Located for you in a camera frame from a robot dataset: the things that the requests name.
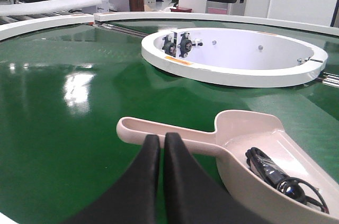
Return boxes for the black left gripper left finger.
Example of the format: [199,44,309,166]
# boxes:
[63,135,160,223]

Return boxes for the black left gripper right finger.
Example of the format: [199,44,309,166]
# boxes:
[163,132,266,223]

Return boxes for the pink plastic dustpan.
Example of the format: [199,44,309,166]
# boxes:
[117,110,338,223]

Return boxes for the black cable bundle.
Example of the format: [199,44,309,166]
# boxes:
[245,146,331,214]

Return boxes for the left black bearing block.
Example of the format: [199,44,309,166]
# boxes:
[162,35,176,57]

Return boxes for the black bearing block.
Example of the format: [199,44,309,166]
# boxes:
[162,35,176,57]
[178,32,203,58]

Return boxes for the right black bearing block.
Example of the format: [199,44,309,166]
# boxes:
[178,32,203,58]

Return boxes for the steel rollers top left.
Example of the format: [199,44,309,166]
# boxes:
[92,23,148,38]

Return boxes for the steel rollers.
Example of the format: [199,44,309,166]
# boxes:
[316,71,339,88]
[92,23,148,38]

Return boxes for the steel rollers right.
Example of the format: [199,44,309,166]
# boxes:
[316,71,339,88]

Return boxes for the white outer rim right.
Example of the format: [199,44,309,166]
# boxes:
[94,12,338,36]

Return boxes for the white rim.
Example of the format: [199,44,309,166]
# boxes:
[1,14,95,41]
[94,12,338,36]

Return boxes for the white outer rim left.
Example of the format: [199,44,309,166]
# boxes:
[1,14,95,41]

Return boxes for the white foam roll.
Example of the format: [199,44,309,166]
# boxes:
[1,0,102,16]

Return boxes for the white inner conveyor ring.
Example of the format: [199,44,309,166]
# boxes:
[141,27,329,88]

